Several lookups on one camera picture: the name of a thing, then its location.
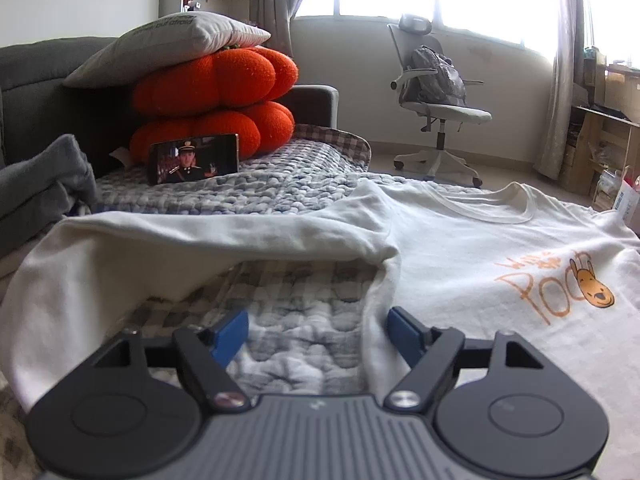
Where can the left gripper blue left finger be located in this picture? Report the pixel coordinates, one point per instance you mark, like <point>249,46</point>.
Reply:
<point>203,357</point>

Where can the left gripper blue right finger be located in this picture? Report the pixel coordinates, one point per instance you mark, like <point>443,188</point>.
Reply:
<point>431,354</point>

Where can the white printed t-shirt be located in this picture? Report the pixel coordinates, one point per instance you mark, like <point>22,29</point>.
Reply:
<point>350,249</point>

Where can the grey checked quilt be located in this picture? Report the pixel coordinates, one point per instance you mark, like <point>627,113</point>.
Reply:
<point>280,209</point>

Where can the smartphone showing video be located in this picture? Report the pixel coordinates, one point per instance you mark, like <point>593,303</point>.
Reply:
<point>193,159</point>

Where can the grey blanket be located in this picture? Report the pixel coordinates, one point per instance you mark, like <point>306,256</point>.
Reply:
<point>42,190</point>

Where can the white cardboard box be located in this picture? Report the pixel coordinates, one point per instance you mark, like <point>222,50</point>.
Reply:
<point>627,206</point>

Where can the wooden shelf unit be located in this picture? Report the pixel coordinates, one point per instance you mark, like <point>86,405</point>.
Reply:
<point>602,142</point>

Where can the orange flower cushion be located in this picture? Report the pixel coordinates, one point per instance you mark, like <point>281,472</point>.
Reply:
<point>230,91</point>

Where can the grey backpack on chair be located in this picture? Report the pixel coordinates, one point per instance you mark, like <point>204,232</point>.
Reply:
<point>445,86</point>

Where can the dark grey sofa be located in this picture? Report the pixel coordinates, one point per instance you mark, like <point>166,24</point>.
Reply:
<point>36,107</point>

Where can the grey right curtain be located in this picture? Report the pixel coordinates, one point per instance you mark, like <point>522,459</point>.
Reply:
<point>568,69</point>

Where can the white pillow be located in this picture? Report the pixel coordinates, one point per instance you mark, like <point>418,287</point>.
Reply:
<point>170,40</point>

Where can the grey office chair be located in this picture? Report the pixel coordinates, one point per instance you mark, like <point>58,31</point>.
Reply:
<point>434,163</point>

